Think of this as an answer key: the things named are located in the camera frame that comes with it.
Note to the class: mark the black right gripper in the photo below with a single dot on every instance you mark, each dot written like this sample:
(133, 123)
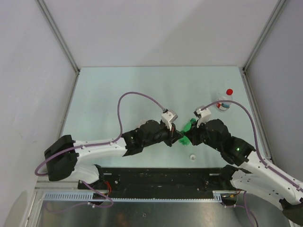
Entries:
(192, 135)

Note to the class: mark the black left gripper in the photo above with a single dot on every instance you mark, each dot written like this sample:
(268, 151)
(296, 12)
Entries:
(172, 135)

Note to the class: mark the clear bottle with red label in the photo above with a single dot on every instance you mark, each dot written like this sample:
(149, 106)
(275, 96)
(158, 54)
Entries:
(222, 103)

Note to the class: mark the red bottle cap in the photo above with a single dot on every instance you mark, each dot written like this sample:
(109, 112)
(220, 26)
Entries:
(229, 92)

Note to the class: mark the clear bottle with orange label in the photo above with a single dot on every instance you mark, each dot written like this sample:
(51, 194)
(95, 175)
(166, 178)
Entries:
(141, 122)

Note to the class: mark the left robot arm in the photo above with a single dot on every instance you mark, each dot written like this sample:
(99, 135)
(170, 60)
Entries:
(70, 160)

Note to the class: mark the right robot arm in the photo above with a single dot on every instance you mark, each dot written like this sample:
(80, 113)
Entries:
(253, 173)

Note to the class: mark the white bottle cap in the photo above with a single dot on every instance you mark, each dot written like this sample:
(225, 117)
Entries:
(193, 157)

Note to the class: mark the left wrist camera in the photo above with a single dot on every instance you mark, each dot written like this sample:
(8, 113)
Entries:
(168, 117)

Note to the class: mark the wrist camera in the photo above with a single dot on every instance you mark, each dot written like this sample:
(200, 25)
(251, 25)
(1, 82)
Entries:
(203, 114)
(168, 117)

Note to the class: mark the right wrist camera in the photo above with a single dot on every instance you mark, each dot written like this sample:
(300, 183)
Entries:
(203, 114)

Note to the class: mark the grey slotted cable duct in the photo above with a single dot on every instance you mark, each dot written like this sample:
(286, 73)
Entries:
(92, 196)

